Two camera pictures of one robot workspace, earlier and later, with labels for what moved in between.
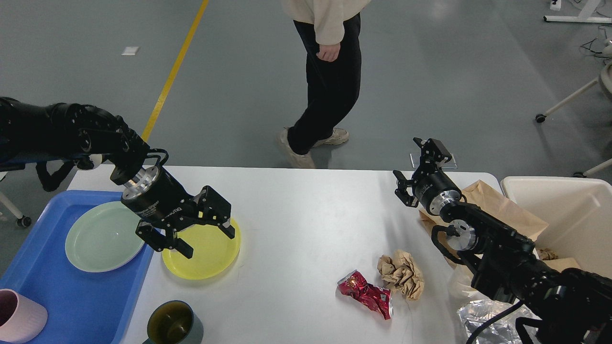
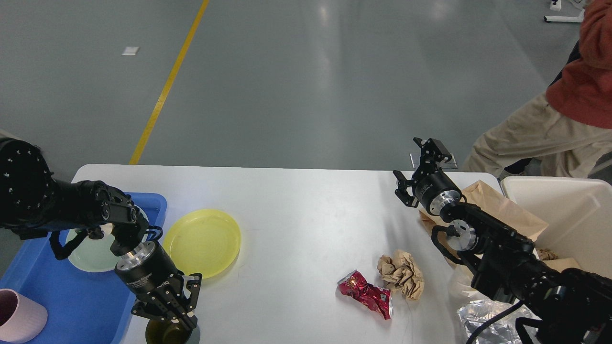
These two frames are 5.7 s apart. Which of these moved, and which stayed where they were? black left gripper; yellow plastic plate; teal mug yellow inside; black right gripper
Moved: black left gripper
Stayed: yellow plastic plate; black right gripper; teal mug yellow inside
